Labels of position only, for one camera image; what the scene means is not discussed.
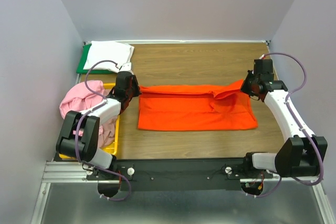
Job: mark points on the white folded t-shirt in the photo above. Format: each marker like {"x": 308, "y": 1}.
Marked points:
{"x": 113, "y": 53}

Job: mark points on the green folded t-shirt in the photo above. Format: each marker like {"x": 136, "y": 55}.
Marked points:
{"x": 83, "y": 59}

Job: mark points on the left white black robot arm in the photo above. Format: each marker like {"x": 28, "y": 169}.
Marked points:
{"x": 78, "y": 137}

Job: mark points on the yellow plastic bin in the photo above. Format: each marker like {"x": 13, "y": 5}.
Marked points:
{"x": 112, "y": 148}

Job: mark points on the orange t-shirt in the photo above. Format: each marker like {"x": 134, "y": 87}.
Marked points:
{"x": 195, "y": 108}

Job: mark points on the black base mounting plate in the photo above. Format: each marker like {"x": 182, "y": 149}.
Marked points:
{"x": 177, "y": 175}

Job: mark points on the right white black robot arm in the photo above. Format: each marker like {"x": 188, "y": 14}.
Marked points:
{"x": 303, "y": 152}

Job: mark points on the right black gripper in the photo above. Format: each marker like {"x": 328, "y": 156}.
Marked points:
{"x": 244, "y": 88}

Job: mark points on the mauve crumpled t-shirt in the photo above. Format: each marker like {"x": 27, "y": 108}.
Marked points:
{"x": 107, "y": 133}

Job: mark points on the pink crumpled t-shirt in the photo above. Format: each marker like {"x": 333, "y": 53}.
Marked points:
{"x": 79, "y": 98}

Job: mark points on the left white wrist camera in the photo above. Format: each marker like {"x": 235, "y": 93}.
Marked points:
{"x": 126, "y": 67}

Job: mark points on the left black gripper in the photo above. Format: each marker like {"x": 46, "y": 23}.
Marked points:
{"x": 134, "y": 82}

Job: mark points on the aluminium frame rail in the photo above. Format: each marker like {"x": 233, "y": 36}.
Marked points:
{"x": 66, "y": 196}

